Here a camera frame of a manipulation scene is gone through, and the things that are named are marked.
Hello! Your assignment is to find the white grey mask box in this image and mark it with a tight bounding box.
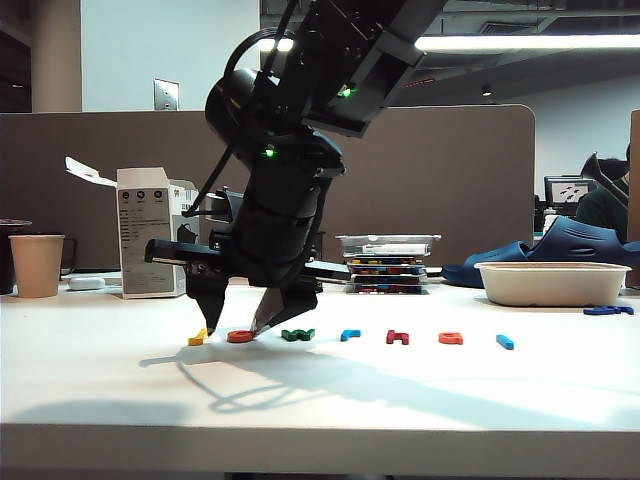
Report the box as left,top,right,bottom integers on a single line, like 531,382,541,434
64,157,202,300

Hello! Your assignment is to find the letter magnet tray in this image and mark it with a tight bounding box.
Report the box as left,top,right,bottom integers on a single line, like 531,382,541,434
344,256,426,268
348,275,429,287
344,283,430,296
349,265,429,278

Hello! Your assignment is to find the white earbud case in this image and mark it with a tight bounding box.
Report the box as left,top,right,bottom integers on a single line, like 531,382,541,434
68,276,107,292

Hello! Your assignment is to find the person in green shirt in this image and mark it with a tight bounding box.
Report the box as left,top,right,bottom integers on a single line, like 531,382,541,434
574,144,630,244

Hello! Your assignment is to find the brown paper cup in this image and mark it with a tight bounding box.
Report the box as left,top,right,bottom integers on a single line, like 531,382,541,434
8,235,66,300

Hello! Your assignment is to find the computer monitor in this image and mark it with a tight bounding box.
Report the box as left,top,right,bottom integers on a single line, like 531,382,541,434
543,175,596,206

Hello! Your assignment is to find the brown board panel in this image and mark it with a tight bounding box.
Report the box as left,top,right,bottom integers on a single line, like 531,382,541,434
625,109,640,290

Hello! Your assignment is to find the dark lidded cup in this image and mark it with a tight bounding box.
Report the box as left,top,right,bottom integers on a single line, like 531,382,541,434
0,218,34,296

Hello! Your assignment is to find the beige pulp bowl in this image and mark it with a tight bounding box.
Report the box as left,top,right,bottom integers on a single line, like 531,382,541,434
473,262,633,308

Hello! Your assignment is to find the dark blue letter magnet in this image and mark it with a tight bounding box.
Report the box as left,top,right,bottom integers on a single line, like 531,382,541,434
583,305,636,317

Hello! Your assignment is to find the clear plastic case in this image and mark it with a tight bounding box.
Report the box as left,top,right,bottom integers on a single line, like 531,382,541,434
333,234,443,260

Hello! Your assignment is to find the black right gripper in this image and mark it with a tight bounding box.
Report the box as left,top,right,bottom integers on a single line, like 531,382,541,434
144,172,351,337

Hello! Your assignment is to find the ceiling light strip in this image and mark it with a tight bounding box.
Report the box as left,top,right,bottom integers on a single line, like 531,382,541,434
258,33,640,53

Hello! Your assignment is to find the metal wall plate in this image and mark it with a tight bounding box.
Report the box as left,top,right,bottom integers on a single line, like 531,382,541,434
153,78,182,112

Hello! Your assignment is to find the black camera cable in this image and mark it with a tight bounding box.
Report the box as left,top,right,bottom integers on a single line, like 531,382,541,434
180,0,301,219

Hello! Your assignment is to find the navy blue slipper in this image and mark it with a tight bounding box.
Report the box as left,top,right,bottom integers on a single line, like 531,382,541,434
440,240,534,290
527,215,640,266

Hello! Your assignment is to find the brown desk partition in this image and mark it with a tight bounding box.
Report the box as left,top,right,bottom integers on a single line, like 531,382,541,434
0,104,536,271

